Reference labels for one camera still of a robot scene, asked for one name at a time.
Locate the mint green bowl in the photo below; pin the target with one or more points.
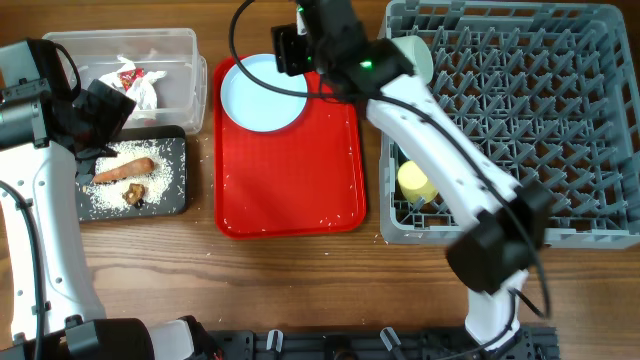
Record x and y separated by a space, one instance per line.
418 52

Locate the brown food scrap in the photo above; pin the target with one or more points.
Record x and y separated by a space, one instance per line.
134 195

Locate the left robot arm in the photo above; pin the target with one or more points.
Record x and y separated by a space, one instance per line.
57 313

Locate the clear plastic waste bin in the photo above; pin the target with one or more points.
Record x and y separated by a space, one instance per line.
181 93

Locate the white napkin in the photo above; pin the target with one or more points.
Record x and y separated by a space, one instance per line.
143 91

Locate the large light blue plate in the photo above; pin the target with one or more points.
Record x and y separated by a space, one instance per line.
256 108

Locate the red snack wrapper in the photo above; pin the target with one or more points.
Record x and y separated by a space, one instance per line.
128 77

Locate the black food waste tray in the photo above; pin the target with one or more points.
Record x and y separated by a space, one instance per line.
171 131

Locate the red serving tray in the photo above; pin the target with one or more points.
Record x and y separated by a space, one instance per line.
303 179

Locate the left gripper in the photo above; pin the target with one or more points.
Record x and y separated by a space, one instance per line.
112 108

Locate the pile of white rice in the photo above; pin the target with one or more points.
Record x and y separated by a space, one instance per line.
164 186

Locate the yellow plastic cup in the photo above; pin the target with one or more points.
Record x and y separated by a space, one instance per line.
414 184

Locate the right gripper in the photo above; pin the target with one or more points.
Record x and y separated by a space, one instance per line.
287 42

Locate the grey dishwasher rack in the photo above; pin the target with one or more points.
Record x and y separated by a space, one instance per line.
548 92

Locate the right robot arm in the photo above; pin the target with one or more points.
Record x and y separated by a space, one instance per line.
503 221

